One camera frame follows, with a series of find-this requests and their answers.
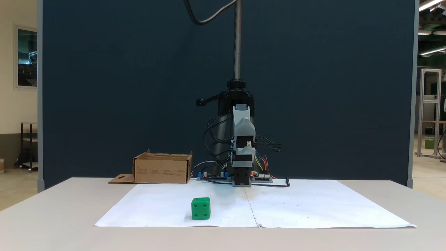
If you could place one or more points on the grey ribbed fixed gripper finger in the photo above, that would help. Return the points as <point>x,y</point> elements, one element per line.
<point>239,112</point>

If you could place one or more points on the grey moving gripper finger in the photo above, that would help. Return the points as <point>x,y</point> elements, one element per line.
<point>248,112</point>

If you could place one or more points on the green die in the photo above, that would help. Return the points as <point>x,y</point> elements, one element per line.
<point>200,209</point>

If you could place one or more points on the grey black Koch robot arm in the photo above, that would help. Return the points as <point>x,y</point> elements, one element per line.
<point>242,176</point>

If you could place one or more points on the green bin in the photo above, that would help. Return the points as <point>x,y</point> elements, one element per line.
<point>429,143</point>

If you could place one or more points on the blue circuit board with capacitors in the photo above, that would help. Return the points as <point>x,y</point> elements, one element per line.
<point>212,177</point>

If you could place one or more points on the black tripod with metal pole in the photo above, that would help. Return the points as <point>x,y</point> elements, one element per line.
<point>237,42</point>

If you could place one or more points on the brown cardboard box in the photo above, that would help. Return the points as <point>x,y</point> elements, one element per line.
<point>160,170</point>

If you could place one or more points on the white paper sheet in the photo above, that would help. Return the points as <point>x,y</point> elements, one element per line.
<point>313,205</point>
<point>167,205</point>

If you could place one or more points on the dark blue partition panel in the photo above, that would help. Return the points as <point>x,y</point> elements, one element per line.
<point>104,87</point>

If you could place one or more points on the fluorescent ceiling light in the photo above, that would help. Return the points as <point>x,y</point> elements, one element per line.
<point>430,4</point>
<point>425,32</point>
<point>432,51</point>

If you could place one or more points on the dark shelf cart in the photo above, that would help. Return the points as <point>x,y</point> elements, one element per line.
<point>30,146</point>

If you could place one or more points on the aluminium frame rack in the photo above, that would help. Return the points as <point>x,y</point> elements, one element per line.
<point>422,111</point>

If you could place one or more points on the framed wall window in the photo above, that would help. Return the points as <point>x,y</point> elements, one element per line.
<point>27,57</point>

